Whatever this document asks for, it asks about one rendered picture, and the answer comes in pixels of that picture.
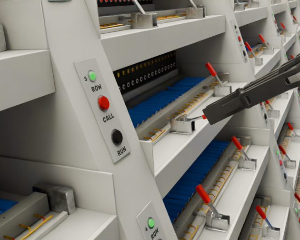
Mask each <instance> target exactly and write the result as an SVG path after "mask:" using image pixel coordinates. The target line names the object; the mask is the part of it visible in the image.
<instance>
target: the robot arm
mask: <svg viewBox="0 0 300 240"><path fill-rule="evenodd" d="M299 86H300V53H299V54H298V55H297V56H296V57H295V58H293V59H291V60H289V61H287V62H285V63H283V64H282V65H281V66H280V67H278V68H277V69H275V70H273V71H271V72H269V73H267V74H266V75H264V76H262V77H260V78H258V79H256V80H255V81H251V82H250V83H249V85H246V86H244V88H237V89H236V90H235V91H234V92H232V93H230V94H228V95H226V96H224V97H223V98H221V99H219V100H217V101H215V102H213V103H211V104H209V105H207V106H206V108H204V109H203V110H202V111H203V113H204V115H205V117H206V118H207V120H208V122H209V123H210V125H213V124H215V123H217V122H219V121H221V120H223V119H225V118H227V117H229V116H231V115H233V114H235V113H237V112H239V111H241V110H244V109H246V108H247V109H250V108H252V107H253V106H255V105H257V104H259V103H262V102H264V101H266V100H269V99H271V98H273V97H275V96H278V95H280V94H282V93H284V92H286V91H289V90H291V89H293V88H296V87H299Z"/></svg>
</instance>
